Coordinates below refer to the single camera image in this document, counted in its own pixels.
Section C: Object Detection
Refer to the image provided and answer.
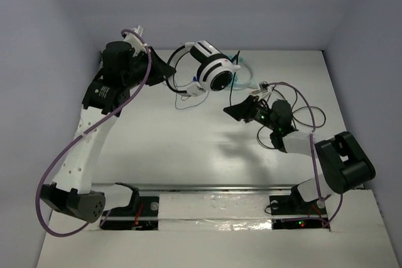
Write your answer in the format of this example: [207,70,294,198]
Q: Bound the blue earphones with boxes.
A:
[173,76,209,111]

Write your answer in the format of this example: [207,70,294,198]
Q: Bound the metal rail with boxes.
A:
[90,183,368,194]

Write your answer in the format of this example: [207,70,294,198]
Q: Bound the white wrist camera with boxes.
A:
[249,81,272,98]
[124,25,144,51]

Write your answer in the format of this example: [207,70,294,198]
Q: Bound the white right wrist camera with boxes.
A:
[249,81,272,98]

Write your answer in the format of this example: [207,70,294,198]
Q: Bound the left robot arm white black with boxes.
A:
[35,41,175,224]

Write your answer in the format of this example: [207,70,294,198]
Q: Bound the white black headphones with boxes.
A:
[166,40,241,97]

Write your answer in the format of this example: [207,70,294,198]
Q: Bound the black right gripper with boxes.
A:
[224,95,278,132]

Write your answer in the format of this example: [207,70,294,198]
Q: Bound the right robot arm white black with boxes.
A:
[223,96,376,213]

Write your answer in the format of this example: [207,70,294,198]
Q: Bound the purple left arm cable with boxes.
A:
[35,28,155,238]

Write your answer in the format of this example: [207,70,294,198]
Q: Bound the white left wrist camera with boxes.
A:
[124,25,144,51]

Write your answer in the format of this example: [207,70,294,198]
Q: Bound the teal headphones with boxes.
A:
[227,56,259,90]

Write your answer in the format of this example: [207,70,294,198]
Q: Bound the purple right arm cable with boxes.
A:
[265,82,344,230]

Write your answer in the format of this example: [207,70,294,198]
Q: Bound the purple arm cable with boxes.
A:
[265,82,344,230]
[35,28,155,238]

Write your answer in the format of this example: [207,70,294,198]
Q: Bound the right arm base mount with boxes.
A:
[264,186,329,230]

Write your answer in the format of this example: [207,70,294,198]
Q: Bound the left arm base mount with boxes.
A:
[99,183,160,231]

